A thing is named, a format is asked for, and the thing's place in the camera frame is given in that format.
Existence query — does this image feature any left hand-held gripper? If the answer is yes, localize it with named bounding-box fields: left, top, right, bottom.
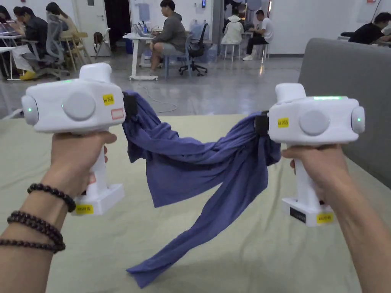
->
left=21, top=63, right=138, bottom=216

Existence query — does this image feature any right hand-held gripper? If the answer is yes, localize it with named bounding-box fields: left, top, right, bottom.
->
left=255, top=83, right=365, bottom=228

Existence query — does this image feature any dark blue shirt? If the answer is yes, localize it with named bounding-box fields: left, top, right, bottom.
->
left=121, top=90, right=282, bottom=289

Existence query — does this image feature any person's right forearm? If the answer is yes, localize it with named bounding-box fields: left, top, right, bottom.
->
left=317, top=180, right=391, bottom=293

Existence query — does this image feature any person's left forearm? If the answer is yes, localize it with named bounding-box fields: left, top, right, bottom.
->
left=0, top=182, right=77, bottom=293

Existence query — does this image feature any person's right hand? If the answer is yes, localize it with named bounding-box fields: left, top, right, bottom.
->
left=281, top=144, right=352, bottom=212

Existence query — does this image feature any person's left hand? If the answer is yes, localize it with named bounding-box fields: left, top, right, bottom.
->
left=42, top=132, right=118, bottom=200

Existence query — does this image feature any grey padded headboard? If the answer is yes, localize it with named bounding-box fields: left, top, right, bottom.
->
left=297, top=38, right=391, bottom=185

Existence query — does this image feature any grey mesh office chair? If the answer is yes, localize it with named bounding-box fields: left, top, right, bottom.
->
left=21, top=13, right=71, bottom=80

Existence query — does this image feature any wooden chair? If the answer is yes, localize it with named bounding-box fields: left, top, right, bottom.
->
left=60, top=28, right=92, bottom=72

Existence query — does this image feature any group of people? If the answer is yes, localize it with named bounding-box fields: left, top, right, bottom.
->
left=0, top=1, right=81, bottom=81

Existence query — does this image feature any white folding chair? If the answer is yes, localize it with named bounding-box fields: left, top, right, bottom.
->
left=92, top=27, right=112, bottom=60

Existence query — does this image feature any white desk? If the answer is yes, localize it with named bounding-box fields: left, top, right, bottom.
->
left=122, top=30, right=164, bottom=82

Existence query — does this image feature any white stool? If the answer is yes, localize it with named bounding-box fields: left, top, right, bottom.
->
left=223, top=42, right=242, bottom=62

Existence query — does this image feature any blue-grey chair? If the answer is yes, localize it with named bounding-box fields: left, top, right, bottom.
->
left=164, top=33, right=194, bottom=82

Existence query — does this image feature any black office chair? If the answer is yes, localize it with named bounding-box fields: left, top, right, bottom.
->
left=178, top=24, right=211, bottom=77

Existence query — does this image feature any clear blue water jug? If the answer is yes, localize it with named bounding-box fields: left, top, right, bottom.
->
left=190, top=19, right=202, bottom=40
left=200, top=19, right=211, bottom=40

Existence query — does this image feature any bed with pale green sheet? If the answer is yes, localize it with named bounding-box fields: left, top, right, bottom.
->
left=0, top=114, right=391, bottom=293

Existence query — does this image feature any white floor cable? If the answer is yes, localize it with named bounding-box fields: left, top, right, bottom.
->
left=142, top=81, right=178, bottom=115

